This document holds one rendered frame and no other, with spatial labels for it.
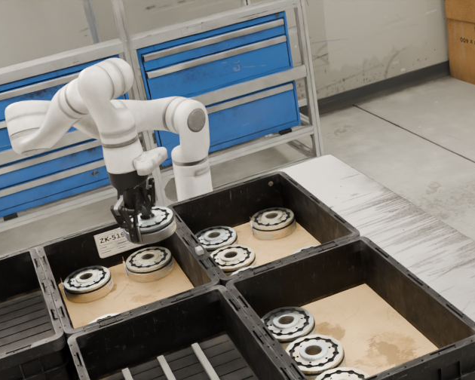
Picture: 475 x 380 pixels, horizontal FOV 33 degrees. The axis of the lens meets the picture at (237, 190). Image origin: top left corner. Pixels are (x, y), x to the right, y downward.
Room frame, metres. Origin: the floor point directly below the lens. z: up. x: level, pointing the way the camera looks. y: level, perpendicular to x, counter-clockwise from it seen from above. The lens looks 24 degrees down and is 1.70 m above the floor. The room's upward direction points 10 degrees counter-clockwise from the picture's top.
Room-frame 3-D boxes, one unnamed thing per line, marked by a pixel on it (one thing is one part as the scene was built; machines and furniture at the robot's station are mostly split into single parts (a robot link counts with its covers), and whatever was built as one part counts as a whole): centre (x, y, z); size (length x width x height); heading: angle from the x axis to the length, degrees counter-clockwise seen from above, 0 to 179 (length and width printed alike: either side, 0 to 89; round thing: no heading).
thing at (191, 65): (3.54, -0.02, 0.60); 0.72 x 0.03 x 0.56; 108
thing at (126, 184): (1.44, 0.20, 1.10); 0.08 x 0.08 x 0.09
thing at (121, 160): (1.43, 0.19, 1.17); 0.11 x 0.09 x 0.06; 63
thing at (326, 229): (1.53, -0.03, 0.87); 0.40 x 0.30 x 0.11; 17
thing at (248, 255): (1.51, 0.04, 0.86); 0.10 x 0.10 x 0.01
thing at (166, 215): (1.46, 0.19, 1.00); 0.10 x 0.10 x 0.01
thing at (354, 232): (1.53, -0.03, 0.92); 0.40 x 0.30 x 0.02; 17
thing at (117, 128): (1.43, 0.21, 1.27); 0.09 x 0.07 x 0.15; 136
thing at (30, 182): (3.29, 0.74, 0.60); 0.72 x 0.03 x 0.56; 108
